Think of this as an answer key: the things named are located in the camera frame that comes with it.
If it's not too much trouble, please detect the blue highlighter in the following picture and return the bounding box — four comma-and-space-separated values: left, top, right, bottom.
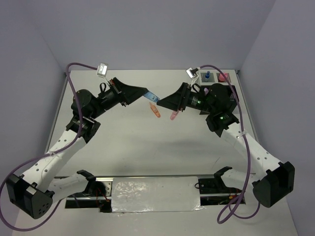
143, 91, 160, 103

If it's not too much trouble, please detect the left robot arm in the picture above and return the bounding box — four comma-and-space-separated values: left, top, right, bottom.
6, 78, 148, 219

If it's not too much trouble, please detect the orange highlighter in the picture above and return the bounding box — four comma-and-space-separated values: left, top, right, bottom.
149, 102, 161, 118

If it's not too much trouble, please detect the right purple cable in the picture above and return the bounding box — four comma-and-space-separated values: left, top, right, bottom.
196, 65, 261, 225

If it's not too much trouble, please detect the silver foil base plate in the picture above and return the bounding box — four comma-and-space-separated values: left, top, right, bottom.
111, 177, 202, 213

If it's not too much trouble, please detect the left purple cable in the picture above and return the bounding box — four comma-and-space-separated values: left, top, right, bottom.
0, 62, 99, 232

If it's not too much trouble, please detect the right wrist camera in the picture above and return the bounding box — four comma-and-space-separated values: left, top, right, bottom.
186, 67, 200, 86

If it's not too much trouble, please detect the pink highlighter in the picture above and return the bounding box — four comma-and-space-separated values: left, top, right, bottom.
170, 111, 179, 120

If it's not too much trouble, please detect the white two-cell organizer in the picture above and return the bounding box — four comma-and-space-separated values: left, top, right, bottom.
198, 71, 227, 86

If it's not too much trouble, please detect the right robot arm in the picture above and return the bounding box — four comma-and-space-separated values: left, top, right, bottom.
157, 83, 295, 208

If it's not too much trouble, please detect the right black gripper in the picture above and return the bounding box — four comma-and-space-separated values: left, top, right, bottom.
157, 82, 214, 114

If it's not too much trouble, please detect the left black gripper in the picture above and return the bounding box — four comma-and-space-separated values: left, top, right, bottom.
89, 77, 148, 119

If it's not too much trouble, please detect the black slotted organizer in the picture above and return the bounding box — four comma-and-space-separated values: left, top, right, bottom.
201, 83, 239, 115

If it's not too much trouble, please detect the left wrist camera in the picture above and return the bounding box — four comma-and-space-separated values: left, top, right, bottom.
97, 62, 108, 78

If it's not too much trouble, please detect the blue cap clear bottle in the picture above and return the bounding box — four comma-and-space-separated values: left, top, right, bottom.
203, 71, 211, 83

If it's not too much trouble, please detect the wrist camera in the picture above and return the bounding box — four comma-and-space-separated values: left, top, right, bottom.
97, 62, 108, 78
186, 67, 200, 86

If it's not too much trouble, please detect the pink cap glue bottle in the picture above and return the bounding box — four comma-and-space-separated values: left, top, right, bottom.
218, 73, 226, 83

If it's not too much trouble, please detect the purple cable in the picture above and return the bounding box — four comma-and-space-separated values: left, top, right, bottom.
0, 62, 99, 232
196, 65, 261, 225

